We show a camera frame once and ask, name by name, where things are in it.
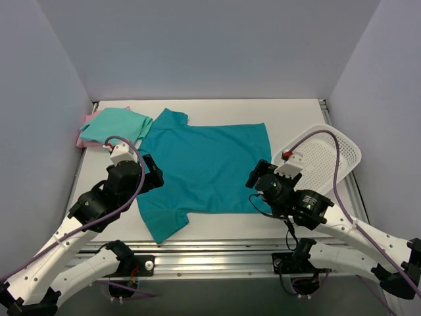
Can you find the teal t shirt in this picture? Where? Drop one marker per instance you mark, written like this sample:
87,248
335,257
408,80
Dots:
205,169

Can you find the folded mint green t shirt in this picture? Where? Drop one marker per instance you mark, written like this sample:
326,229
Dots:
141,125

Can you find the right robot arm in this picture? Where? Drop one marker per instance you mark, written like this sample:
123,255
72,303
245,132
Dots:
391,261

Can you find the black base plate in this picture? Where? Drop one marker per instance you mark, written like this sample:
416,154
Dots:
140,266
283,263

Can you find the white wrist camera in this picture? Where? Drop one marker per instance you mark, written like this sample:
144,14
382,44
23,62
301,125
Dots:
288,163
121,152

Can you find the aluminium rail frame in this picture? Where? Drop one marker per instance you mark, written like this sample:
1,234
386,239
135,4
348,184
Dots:
215,246

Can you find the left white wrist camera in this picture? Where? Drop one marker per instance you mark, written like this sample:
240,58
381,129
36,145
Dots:
121,152

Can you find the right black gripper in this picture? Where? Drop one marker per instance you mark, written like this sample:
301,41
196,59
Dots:
257,172

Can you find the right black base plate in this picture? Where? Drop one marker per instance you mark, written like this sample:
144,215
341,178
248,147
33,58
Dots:
283,263

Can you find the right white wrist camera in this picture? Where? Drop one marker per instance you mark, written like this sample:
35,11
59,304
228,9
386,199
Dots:
288,163

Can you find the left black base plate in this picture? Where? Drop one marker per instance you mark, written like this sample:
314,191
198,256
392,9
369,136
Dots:
140,266

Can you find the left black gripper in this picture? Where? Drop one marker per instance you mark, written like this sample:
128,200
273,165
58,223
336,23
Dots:
152,172

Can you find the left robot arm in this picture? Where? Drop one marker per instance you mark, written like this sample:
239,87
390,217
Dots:
43,285

